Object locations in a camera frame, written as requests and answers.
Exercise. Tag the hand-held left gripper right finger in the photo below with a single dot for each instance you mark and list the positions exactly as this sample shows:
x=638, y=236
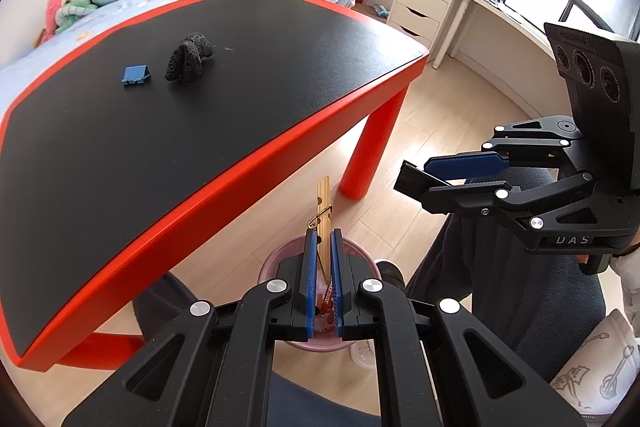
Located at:
x=337, y=287

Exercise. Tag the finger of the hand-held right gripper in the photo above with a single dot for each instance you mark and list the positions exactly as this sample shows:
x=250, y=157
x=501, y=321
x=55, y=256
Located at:
x=465, y=164
x=500, y=197

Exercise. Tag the red and black table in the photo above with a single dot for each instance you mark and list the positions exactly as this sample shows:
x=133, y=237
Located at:
x=150, y=132

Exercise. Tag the person's right forearm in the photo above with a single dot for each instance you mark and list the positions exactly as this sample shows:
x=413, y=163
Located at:
x=630, y=277

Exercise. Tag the person's right hand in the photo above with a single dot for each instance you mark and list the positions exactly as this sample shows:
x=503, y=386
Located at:
x=634, y=243

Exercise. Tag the green striped plush toy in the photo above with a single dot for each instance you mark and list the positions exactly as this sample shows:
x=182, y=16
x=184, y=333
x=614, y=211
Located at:
x=75, y=9

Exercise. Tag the white round object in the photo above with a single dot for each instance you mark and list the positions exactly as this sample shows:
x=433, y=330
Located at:
x=364, y=353

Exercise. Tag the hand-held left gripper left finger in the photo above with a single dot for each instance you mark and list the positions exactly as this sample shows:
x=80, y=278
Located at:
x=311, y=287

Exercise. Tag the person's grey trousers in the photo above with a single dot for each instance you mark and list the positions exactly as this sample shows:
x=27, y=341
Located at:
x=525, y=307

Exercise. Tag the blue binder clip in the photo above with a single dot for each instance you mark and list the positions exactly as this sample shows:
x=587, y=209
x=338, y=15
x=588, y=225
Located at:
x=136, y=74

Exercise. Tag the white desk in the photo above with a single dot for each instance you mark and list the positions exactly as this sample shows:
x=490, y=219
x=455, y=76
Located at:
x=500, y=14

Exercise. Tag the pink plush toy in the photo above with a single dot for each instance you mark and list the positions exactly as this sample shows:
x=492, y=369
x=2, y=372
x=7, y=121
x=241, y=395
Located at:
x=56, y=7

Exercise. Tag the pink waste bin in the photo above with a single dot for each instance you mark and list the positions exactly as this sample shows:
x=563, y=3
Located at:
x=285, y=257

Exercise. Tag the red cardboard box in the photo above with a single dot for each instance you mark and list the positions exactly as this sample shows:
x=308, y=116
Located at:
x=326, y=304

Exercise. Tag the person's white printed shirt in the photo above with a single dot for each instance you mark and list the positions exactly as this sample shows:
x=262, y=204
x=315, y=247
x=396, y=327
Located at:
x=600, y=367

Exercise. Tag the wooden clothespin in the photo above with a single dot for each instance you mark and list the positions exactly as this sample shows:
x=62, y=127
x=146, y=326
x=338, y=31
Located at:
x=325, y=217

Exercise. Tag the black patterned sock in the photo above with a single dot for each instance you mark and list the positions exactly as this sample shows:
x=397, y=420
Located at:
x=187, y=57

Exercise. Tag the black slipper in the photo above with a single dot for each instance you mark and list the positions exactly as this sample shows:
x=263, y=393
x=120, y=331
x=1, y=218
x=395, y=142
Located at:
x=389, y=272

